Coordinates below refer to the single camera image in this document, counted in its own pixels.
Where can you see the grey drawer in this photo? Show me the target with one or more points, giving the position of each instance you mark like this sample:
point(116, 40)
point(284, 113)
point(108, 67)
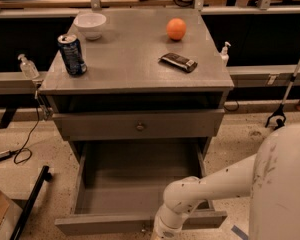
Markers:
point(120, 183)
point(138, 124)

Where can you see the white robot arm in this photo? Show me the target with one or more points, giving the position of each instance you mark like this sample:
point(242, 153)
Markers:
point(270, 179)

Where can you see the grey top drawer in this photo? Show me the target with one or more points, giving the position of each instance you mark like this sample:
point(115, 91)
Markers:
point(138, 124)

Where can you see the grey wooden drawer cabinet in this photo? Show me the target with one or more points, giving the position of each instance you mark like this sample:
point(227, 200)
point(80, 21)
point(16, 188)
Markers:
point(124, 72)

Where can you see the black snack bar wrapper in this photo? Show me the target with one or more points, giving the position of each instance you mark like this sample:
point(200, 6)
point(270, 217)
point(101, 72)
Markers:
point(180, 62)

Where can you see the orange fruit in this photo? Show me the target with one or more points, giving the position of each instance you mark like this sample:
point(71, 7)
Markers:
point(176, 29)

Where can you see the white pump bottle right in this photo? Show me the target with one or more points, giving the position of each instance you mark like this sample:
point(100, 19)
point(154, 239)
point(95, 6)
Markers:
point(224, 52)

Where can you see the blue soda can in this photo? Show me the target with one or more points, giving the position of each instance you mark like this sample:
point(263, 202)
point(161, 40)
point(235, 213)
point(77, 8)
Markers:
point(70, 49)

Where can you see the white ceramic bowl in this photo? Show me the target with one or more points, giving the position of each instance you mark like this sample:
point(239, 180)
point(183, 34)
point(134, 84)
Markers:
point(90, 25)

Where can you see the black metal stand leg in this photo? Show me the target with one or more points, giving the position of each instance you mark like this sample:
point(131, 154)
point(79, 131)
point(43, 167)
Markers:
point(44, 175)

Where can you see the grabber stick tool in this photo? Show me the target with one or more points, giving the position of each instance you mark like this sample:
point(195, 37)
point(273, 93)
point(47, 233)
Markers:
point(279, 113)

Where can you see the clear sanitizer bottle left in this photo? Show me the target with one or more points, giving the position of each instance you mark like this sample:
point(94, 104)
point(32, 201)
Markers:
point(28, 68)

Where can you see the blue tape floor marker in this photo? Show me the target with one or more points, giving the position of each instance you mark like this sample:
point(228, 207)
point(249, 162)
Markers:
point(239, 233)

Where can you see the cardboard box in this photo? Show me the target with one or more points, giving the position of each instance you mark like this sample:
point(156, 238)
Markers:
point(10, 212)

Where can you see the black power adapter with cable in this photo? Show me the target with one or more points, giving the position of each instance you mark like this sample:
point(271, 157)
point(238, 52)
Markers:
point(22, 153)

